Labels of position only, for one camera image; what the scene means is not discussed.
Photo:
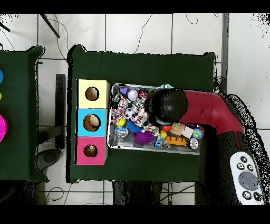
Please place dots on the small soccer ball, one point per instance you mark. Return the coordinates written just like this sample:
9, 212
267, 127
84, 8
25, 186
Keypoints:
130, 113

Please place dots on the yellow smiley ball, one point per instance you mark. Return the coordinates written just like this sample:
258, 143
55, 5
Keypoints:
121, 123

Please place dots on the wooden box with three holes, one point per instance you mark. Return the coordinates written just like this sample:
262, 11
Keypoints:
92, 122

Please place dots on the blue disc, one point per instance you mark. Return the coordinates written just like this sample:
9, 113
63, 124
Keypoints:
1, 76

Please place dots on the black tripod leg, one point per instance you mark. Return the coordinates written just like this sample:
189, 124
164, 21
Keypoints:
49, 25

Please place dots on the purple spiky toy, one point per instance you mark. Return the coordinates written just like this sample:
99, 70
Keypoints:
144, 137

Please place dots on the small blue spiky ball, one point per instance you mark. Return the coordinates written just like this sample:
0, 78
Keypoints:
133, 126

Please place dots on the dark green table cloth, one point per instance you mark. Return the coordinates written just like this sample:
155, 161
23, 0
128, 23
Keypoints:
139, 67

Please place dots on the pale wooden cube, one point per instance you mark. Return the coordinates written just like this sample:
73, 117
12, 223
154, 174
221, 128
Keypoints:
187, 132

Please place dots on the green side table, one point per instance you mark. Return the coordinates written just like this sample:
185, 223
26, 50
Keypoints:
25, 114

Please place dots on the white toy baseball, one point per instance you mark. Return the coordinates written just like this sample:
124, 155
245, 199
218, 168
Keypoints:
133, 95

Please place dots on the long orange toy brick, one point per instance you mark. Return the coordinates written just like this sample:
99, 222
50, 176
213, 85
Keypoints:
176, 140

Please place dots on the silver topped dark can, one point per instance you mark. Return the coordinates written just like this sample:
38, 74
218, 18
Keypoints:
194, 143

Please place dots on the shallow clear mesh bin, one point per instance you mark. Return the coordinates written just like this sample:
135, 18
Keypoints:
120, 146

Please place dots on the small globe ball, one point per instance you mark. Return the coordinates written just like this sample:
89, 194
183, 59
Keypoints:
197, 133

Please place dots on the pink disc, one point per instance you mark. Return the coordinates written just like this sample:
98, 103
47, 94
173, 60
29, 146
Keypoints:
2, 128

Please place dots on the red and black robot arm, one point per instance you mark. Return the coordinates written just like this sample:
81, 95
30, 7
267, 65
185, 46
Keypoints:
202, 107

